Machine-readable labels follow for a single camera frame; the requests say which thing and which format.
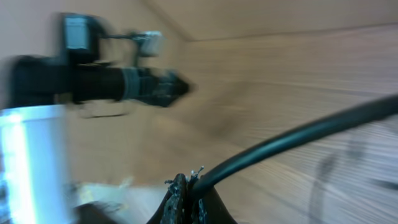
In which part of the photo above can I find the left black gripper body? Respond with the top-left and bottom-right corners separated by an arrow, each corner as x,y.
121,68 -> 174,108

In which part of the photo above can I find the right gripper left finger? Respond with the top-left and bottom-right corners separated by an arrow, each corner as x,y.
147,174 -> 187,224

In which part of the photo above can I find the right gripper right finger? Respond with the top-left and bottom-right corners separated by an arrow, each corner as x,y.
189,187 -> 237,224

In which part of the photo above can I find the separated black cable two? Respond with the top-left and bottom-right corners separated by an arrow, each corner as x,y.
189,95 -> 398,202

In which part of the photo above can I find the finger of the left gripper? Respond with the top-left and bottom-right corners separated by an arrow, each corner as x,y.
169,73 -> 190,104

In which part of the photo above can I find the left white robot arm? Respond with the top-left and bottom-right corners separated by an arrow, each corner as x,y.
1,13 -> 190,223

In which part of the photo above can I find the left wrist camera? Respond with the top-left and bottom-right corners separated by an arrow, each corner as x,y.
130,30 -> 164,57

